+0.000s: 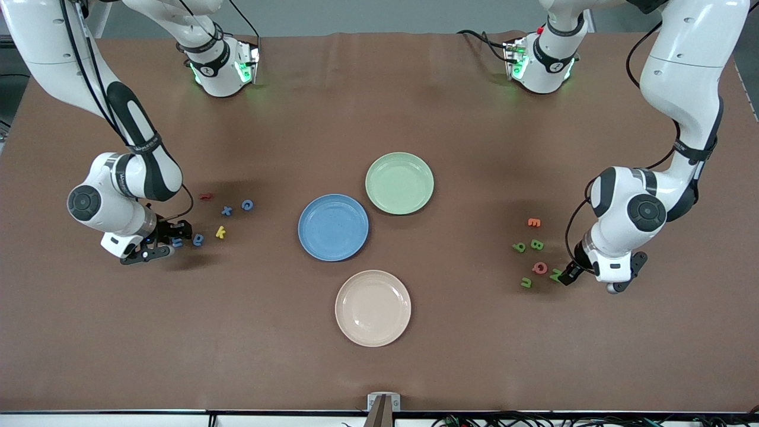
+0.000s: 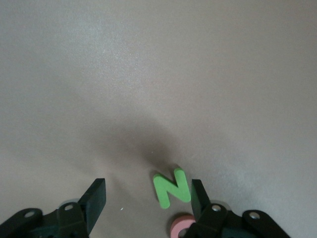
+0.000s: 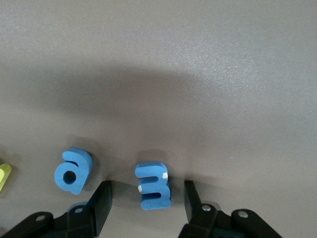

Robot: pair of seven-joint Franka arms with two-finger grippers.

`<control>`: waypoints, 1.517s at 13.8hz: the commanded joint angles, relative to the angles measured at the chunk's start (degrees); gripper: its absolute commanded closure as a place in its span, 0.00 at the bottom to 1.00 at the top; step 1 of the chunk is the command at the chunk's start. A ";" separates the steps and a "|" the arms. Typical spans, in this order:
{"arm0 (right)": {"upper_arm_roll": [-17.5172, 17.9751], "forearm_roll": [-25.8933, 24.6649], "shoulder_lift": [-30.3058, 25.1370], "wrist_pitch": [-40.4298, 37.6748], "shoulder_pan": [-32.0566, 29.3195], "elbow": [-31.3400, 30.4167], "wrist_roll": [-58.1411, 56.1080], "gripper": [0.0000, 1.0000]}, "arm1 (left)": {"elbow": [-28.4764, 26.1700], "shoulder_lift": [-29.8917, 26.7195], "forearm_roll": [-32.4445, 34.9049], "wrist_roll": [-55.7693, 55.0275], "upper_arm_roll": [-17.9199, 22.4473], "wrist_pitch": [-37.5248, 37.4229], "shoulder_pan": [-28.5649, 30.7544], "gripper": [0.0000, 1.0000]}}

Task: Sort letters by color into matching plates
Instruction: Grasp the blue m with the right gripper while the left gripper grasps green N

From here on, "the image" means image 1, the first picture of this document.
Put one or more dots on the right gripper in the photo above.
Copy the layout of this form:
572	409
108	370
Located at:
166	230

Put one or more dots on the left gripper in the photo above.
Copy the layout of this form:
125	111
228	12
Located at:
578	264

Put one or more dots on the green foam letter B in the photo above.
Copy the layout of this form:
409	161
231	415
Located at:
536	244

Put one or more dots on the green foam letter q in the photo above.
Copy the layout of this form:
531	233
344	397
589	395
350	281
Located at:
519	247

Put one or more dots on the blue foam letter c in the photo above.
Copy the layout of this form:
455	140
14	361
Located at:
243	206

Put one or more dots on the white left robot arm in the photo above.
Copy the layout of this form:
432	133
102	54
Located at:
682	77

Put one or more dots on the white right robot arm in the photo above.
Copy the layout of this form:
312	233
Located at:
41	47

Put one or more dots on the pink foam letter Q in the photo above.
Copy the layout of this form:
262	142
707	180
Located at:
535	267

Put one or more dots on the yellow foam letter k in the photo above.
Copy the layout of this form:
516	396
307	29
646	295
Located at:
220	232

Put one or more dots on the blue plate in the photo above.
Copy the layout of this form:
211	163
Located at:
333	228

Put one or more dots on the green plate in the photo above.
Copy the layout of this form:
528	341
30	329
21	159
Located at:
399	182

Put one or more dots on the beige plate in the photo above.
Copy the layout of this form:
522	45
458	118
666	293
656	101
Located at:
373	308

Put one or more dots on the brown table cover mat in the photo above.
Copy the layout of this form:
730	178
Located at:
379	367

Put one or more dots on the grey metal bracket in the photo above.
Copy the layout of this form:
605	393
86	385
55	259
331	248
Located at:
372	402

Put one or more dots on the dark metal post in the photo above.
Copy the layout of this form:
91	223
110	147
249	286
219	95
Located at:
379	418

